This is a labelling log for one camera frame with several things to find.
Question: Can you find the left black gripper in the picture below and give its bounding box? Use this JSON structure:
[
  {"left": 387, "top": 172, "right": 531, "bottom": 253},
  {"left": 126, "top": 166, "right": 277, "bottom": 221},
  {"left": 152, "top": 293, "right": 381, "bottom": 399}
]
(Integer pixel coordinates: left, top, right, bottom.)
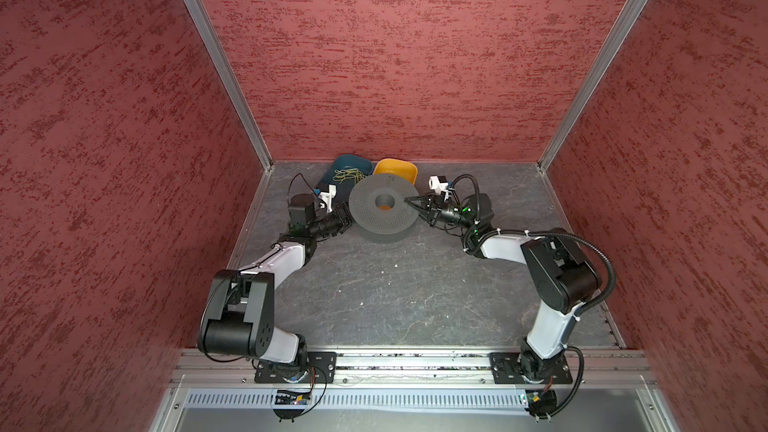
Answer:
[{"left": 310, "top": 201, "right": 367, "bottom": 237}]

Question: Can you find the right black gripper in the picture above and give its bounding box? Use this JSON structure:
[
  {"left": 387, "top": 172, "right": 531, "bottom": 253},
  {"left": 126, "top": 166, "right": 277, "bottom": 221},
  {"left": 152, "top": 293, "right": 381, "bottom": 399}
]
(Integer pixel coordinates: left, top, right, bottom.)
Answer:
[{"left": 406, "top": 191, "right": 475, "bottom": 230}]

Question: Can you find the grey cable spool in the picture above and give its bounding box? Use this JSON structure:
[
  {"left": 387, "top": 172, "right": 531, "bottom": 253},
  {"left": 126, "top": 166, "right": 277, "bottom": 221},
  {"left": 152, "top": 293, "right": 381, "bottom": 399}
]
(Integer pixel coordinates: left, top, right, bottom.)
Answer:
[{"left": 348, "top": 174, "right": 419, "bottom": 243}]

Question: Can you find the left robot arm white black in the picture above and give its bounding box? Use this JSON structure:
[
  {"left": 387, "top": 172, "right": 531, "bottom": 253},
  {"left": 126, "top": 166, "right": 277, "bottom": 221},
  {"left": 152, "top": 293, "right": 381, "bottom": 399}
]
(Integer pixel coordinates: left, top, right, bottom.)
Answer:
[{"left": 197, "top": 194, "right": 353, "bottom": 382}]

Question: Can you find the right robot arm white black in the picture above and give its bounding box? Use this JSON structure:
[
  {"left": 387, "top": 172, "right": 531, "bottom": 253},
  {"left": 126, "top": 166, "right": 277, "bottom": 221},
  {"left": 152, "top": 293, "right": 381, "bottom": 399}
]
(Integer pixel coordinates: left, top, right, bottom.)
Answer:
[{"left": 405, "top": 192, "right": 602, "bottom": 383}]

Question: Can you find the teal plastic bin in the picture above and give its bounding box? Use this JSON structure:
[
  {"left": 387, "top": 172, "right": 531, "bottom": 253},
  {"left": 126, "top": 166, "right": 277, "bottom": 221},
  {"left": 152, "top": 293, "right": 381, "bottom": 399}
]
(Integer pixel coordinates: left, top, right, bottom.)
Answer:
[{"left": 317, "top": 154, "right": 374, "bottom": 204}]

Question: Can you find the yellow plastic bin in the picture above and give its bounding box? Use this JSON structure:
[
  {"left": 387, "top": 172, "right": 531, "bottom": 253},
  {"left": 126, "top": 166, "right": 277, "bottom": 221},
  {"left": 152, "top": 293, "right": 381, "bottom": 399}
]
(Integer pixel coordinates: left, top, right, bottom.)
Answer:
[{"left": 373, "top": 158, "right": 418, "bottom": 185}]

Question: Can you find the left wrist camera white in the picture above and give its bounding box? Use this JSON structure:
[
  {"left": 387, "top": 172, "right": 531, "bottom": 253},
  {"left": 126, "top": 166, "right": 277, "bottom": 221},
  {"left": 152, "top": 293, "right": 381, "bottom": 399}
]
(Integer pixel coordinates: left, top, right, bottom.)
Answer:
[{"left": 318, "top": 184, "right": 337, "bottom": 212}]

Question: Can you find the yellow thin cable bundle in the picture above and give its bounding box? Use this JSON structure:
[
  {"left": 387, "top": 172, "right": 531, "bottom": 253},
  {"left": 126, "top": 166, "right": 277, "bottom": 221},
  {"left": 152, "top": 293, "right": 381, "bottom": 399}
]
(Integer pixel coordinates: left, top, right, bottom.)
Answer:
[{"left": 333, "top": 167, "right": 368, "bottom": 187}]

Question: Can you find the black corrugated hose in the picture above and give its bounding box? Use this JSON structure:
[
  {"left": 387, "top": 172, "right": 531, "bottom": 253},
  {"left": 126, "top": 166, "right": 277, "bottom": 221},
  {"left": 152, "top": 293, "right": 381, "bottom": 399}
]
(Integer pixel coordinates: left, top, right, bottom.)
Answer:
[{"left": 446, "top": 173, "right": 617, "bottom": 319}]

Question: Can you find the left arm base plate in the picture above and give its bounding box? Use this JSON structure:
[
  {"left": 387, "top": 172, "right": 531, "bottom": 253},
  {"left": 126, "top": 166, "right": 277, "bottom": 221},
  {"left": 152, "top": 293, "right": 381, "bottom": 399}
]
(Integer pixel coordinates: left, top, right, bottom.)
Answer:
[{"left": 254, "top": 351, "right": 337, "bottom": 386}]

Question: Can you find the white vented cable duct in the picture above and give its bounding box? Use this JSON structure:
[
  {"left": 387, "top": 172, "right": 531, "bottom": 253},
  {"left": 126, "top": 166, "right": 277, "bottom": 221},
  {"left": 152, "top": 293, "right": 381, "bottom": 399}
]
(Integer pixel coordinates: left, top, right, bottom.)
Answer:
[{"left": 184, "top": 388, "right": 528, "bottom": 415}]

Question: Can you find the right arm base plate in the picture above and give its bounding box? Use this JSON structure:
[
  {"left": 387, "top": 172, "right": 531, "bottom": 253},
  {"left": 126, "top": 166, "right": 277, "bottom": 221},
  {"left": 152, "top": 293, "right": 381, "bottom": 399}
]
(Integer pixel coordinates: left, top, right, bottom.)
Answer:
[{"left": 489, "top": 351, "right": 573, "bottom": 386}]

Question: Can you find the aluminium front rail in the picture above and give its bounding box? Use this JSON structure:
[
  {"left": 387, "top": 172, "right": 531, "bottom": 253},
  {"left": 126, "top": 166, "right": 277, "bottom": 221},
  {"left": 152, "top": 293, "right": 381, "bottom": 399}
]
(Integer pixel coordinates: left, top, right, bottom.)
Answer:
[{"left": 170, "top": 347, "right": 658, "bottom": 390}]

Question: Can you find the left aluminium corner post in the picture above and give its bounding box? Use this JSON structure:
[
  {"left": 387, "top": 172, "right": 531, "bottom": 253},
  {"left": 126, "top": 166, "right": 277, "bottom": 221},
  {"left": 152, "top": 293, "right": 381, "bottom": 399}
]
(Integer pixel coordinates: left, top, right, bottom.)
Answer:
[{"left": 183, "top": 0, "right": 274, "bottom": 173}]

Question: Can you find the aluminium corner post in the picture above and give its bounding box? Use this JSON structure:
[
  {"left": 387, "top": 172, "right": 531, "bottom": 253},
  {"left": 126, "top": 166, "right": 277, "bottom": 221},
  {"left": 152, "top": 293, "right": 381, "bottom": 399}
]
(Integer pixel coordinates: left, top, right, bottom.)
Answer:
[
  {"left": 183, "top": 0, "right": 274, "bottom": 173},
  {"left": 537, "top": 0, "right": 649, "bottom": 175}
]

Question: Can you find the right aluminium corner post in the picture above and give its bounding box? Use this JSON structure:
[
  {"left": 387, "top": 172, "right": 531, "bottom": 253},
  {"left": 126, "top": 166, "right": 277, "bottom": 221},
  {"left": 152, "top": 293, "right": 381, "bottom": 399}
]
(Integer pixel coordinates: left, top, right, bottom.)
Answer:
[{"left": 537, "top": 0, "right": 649, "bottom": 175}]

